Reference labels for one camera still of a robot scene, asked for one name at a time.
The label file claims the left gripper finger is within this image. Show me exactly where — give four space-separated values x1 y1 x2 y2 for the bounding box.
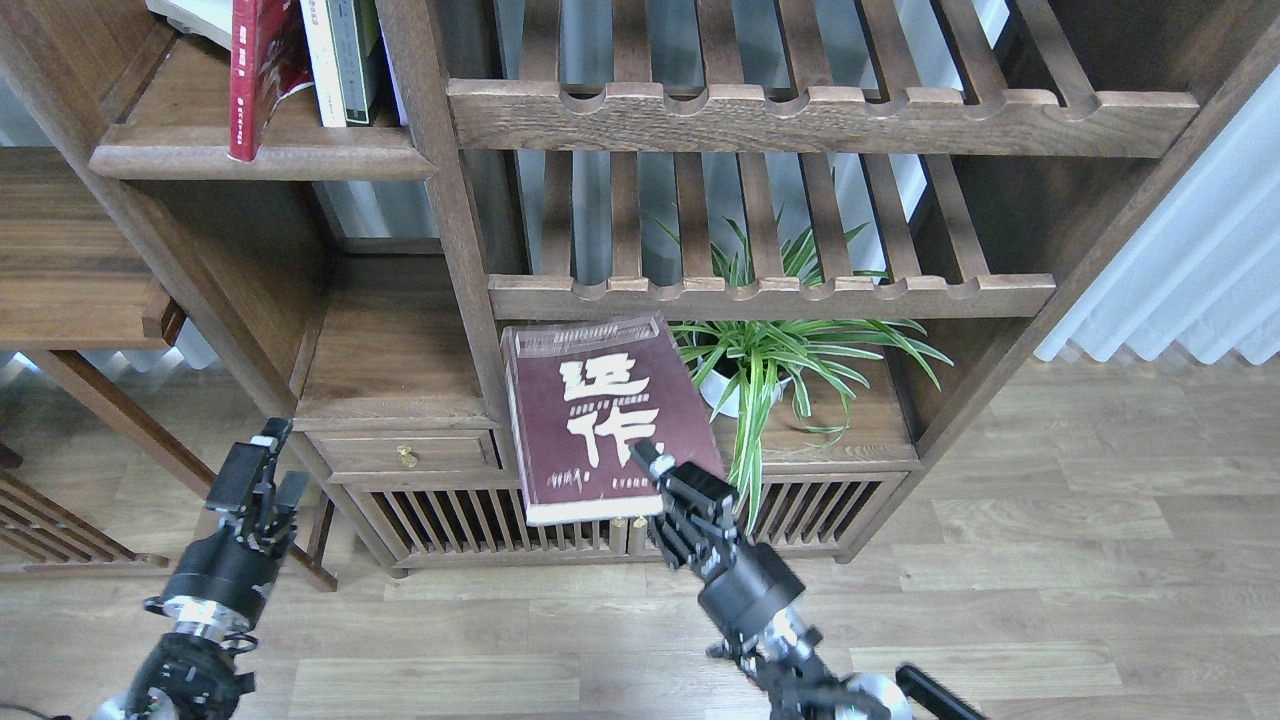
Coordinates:
271 470 308 525

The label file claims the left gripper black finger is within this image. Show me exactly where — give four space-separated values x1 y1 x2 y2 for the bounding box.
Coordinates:
205 418 293 516

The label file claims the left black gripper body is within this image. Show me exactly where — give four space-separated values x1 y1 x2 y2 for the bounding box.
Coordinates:
160 500 291 626

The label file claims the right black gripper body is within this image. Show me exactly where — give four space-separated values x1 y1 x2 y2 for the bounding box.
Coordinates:
649 495 805 644

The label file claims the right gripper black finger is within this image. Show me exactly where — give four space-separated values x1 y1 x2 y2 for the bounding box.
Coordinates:
630 439 739 521

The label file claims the dark maroon book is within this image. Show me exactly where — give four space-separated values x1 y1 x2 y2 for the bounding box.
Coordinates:
500 313 724 527

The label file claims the red cover book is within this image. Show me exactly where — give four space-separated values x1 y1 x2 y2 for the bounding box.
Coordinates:
228 1 314 163

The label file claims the yellow green cover book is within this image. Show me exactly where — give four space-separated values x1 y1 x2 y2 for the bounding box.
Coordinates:
145 0 233 50

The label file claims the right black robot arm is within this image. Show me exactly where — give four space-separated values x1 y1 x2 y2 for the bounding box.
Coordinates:
632 439 982 719

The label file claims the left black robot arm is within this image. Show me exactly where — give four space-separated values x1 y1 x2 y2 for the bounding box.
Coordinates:
92 418 308 719

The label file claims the white plant pot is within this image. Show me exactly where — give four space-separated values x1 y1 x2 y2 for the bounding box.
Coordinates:
687 340 796 423

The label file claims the green spider plant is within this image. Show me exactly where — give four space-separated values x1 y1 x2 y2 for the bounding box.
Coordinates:
650 205 955 533

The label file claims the wooden side table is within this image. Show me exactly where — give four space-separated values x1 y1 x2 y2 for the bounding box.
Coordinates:
0 149 338 593

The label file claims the dark wooden bookshelf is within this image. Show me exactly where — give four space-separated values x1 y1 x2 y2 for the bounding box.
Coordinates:
3 1 1277 568

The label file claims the white spine book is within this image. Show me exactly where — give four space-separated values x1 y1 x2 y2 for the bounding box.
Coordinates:
300 0 347 128

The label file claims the dark green spine book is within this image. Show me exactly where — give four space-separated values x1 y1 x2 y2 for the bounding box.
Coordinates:
326 1 384 126

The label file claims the white curtain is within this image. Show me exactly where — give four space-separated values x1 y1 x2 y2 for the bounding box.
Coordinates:
1036 73 1279 365

